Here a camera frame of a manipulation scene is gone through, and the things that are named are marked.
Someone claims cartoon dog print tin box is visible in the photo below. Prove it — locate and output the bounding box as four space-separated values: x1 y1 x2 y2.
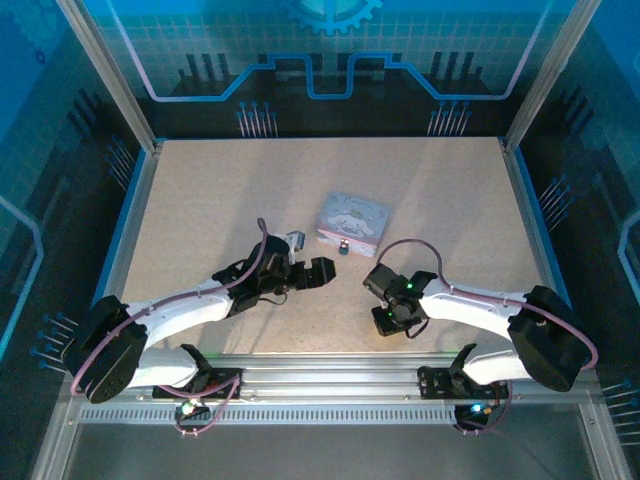
314 192 392 259

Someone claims lit connector board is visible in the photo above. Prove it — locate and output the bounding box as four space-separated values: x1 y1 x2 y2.
174 397 212 422
455 399 496 425

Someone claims blue table edge strip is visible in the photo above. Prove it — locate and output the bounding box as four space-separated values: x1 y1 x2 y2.
512 149 574 306
89 149 151 306

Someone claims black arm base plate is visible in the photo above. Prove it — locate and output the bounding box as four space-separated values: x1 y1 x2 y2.
152 367 246 401
417 364 511 401

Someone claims aluminium mounting rail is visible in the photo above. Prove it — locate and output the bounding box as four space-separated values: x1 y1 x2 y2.
63 352 601 407

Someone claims slotted grey cable duct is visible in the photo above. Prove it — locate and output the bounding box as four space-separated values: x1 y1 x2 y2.
78 407 501 427

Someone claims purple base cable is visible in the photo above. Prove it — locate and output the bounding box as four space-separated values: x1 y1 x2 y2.
452 382 514 436
173 373 246 438

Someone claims aluminium table side rail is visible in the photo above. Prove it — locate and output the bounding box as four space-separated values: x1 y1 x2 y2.
499 137 564 301
92 139 164 306

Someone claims aluminium frame post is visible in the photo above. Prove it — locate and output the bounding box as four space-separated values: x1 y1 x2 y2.
502 0 604 151
54 0 166 154

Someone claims aluminium lower frame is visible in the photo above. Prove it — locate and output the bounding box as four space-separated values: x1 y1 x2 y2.
29 389 634 480

